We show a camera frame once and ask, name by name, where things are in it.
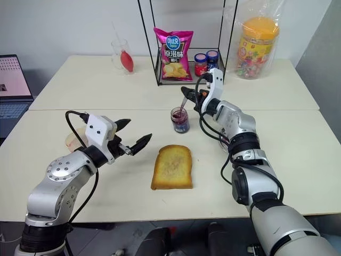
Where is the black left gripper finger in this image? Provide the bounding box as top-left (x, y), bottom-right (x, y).
top-left (129, 133), bottom-right (153, 156)
top-left (115, 118), bottom-right (132, 132)

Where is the blue jam jar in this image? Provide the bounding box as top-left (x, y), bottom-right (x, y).
top-left (206, 50), bottom-right (220, 70)

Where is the small knife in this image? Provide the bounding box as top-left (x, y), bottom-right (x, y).
top-left (178, 96), bottom-right (188, 115)

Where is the open glass jam jar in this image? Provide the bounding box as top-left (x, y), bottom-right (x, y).
top-left (170, 106), bottom-right (190, 134)

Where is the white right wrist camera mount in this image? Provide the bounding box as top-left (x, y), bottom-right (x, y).
top-left (201, 68), bottom-right (224, 113)

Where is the red jam jar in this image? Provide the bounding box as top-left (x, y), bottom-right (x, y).
top-left (194, 53), bottom-right (208, 77)

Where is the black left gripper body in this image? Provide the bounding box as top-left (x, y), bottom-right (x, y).
top-left (107, 135), bottom-right (133, 162)

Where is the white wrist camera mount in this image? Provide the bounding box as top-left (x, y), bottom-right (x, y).
top-left (201, 68), bottom-right (224, 113)
top-left (85, 114), bottom-right (118, 164)

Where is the candy jar with orange lid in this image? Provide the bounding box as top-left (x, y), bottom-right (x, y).
top-left (236, 17), bottom-right (280, 79)

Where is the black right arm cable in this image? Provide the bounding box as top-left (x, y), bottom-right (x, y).
top-left (195, 72), bottom-right (285, 205)

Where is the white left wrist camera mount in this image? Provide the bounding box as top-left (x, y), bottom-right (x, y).
top-left (85, 114), bottom-right (118, 164)

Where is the white and pink jar lid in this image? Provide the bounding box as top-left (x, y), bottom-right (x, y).
top-left (64, 127), bottom-right (89, 154)

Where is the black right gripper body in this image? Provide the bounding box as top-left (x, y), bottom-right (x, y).
top-left (192, 89), bottom-right (212, 113)

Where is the pink potato chips bag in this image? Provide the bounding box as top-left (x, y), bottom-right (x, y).
top-left (153, 27), bottom-right (194, 82)

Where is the clear drinking glass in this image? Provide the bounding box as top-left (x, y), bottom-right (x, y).
top-left (110, 38), bottom-right (137, 76)

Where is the open laptop computer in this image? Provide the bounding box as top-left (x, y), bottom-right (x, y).
top-left (0, 54), bottom-right (35, 119)

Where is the clear plastic bag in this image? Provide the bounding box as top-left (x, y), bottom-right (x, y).
top-left (222, 4), bottom-right (283, 81)

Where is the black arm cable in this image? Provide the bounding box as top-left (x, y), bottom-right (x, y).
top-left (195, 72), bottom-right (285, 205)
top-left (65, 110), bottom-right (100, 223)

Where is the black wire frame rack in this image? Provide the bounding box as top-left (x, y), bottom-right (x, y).
top-left (137, 0), bottom-right (239, 86)

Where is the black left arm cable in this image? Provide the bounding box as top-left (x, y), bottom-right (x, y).
top-left (65, 110), bottom-right (100, 223)

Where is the toasted bread slice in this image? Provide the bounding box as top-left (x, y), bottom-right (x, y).
top-left (151, 144), bottom-right (193, 191)

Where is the glass with red object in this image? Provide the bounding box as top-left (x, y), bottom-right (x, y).
top-left (111, 22), bottom-right (135, 73)

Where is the dark rounded shape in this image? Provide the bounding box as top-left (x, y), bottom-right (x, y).
top-left (207, 221), bottom-right (236, 256)

